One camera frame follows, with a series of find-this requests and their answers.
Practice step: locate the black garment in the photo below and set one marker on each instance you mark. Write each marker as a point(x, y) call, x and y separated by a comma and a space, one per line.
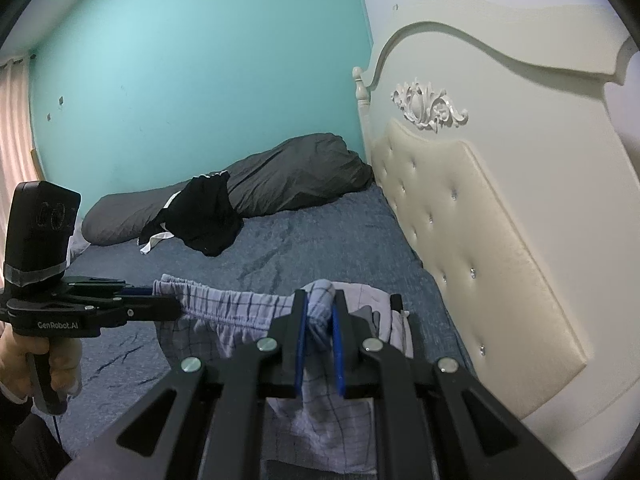
point(205, 215)

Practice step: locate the person's left forearm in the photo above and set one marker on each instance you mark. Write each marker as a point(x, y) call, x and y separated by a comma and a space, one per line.
point(25, 440)

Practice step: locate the blue plaid shorts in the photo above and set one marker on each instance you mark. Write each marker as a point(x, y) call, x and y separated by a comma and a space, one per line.
point(235, 315)

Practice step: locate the white garment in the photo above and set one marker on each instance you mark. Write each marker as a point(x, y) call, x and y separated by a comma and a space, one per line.
point(155, 242)

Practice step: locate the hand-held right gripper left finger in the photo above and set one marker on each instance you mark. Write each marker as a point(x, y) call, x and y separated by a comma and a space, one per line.
point(300, 350)

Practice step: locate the blue woven bedspread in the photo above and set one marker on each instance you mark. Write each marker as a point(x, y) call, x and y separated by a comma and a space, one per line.
point(300, 245)

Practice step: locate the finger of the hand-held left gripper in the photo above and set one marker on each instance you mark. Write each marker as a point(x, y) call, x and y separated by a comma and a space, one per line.
point(150, 308)
point(137, 291)

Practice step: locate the person's left hand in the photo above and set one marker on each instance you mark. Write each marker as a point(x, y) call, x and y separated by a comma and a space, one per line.
point(15, 360)

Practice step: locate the cream tufted headboard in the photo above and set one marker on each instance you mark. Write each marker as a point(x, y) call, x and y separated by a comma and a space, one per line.
point(500, 210)

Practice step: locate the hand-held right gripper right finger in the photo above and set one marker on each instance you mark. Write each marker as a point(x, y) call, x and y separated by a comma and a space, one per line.
point(338, 355)

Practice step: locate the pink curtain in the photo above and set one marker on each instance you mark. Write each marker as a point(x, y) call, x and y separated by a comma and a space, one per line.
point(15, 125)

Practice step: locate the dark grey pillow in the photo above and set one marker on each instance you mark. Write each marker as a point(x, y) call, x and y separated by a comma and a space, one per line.
point(300, 175)

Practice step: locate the grey folded garment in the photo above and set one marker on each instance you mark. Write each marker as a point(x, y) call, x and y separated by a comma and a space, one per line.
point(382, 322)

